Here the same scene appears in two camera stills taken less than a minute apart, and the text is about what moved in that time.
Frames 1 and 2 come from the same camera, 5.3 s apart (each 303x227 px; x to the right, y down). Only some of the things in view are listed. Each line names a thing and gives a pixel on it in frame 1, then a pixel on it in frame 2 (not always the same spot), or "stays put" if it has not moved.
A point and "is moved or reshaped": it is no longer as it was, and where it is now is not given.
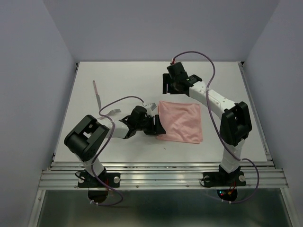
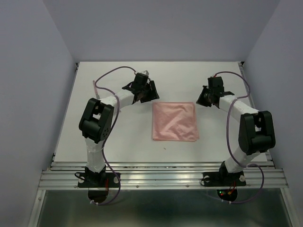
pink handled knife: [97, 95] stays put
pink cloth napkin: [182, 122] is moved or reshaped
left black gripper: [154, 129] to [152, 95]
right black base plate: [224, 178] stays put
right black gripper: [166, 80] to [200, 100]
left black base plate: [111, 179] stays put
